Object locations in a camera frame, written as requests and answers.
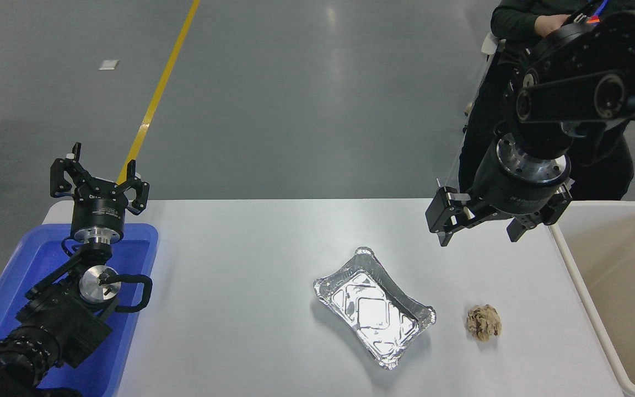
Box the person's right hand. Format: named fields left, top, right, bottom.
left=535, top=14, right=570, bottom=35

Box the crumpled tan paper ball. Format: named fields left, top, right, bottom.
left=466, top=304, right=503, bottom=342

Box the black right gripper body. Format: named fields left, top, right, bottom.
left=469, top=144, right=564, bottom=220

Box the blue plastic tray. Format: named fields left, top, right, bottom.
left=0, top=223, right=159, bottom=397

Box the large pale bin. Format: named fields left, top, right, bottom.
left=548, top=201, right=635, bottom=397

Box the silver foil tray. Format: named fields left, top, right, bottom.
left=313, top=246, right=437, bottom=370

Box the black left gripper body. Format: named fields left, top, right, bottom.
left=70, top=179, right=131, bottom=235

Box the person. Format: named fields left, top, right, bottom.
left=458, top=0, right=635, bottom=201

